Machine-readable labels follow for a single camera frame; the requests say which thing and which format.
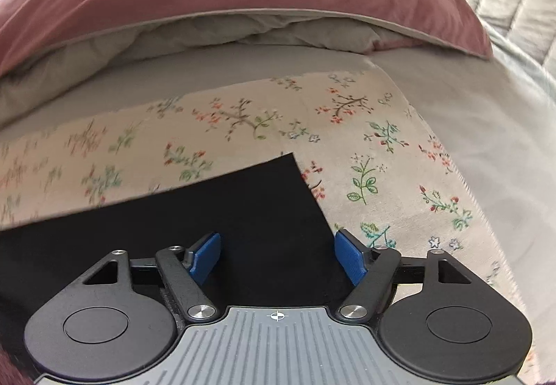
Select floral bed sheet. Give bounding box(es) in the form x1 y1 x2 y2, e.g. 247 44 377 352
0 70 522 318

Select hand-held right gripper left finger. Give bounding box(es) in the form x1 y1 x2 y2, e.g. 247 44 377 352
82 232 222 322

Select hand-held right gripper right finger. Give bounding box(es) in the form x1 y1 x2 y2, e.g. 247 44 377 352
334 230 474 320

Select black pants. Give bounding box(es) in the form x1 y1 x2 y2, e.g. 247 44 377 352
0 152 361 353

